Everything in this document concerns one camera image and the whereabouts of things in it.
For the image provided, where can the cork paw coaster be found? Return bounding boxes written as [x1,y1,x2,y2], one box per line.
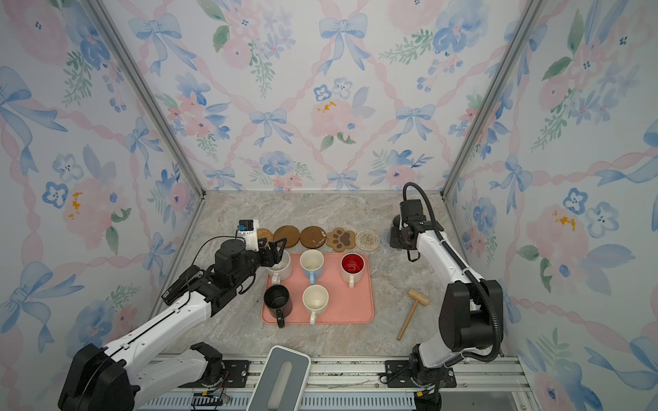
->
[326,228,356,253]

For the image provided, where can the black corrugated cable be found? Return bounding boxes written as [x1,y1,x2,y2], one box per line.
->
[402,182,503,364]

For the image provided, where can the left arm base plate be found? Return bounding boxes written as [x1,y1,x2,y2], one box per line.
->
[180,360,250,389]

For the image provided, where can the pink tray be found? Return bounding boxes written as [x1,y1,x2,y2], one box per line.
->
[261,253,375,325]

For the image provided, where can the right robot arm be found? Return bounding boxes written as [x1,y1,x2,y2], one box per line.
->
[390,217,504,385]

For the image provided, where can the wooden mallet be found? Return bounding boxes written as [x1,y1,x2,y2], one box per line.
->
[397,289,430,341]

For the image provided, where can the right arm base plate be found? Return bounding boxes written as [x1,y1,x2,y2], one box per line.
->
[379,360,457,390]

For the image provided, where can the dark brown round coaster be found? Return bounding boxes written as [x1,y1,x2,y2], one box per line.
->
[299,225,327,249]

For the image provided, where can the black mug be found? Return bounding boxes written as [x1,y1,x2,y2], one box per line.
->
[264,284,293,329]

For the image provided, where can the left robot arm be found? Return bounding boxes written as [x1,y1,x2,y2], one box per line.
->
[58,237,286,410]

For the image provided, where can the rattan woven coaster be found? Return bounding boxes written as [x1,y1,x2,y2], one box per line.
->
[256,228,273,242]

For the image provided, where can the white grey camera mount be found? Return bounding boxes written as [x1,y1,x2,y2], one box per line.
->
[247,345,312,411]

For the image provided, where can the light blue mug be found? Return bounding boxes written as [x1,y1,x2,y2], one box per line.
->
[299,249,325,285]

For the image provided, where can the white multicolour woven coaster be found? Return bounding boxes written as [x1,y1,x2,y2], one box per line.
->
[356,229,380,252]

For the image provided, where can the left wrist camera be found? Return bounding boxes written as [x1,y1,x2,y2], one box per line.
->
[236,219,259,252]

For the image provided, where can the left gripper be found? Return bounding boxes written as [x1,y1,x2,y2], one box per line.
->
[234,236,286,289]

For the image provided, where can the white speckled mug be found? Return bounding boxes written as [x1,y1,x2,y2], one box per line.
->
[267,251,292,285]

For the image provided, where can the cream white mug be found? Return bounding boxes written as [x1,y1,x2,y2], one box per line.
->
[303,284,330,325]

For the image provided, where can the black stapler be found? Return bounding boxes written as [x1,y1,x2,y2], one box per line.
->
[161,265,203,306]

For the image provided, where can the plain wooden round coaster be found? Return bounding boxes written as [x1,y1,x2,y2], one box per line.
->
[273,225,300,248]

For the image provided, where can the pink mug red inside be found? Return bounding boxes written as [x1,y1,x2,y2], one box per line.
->
[340,253,365,289]

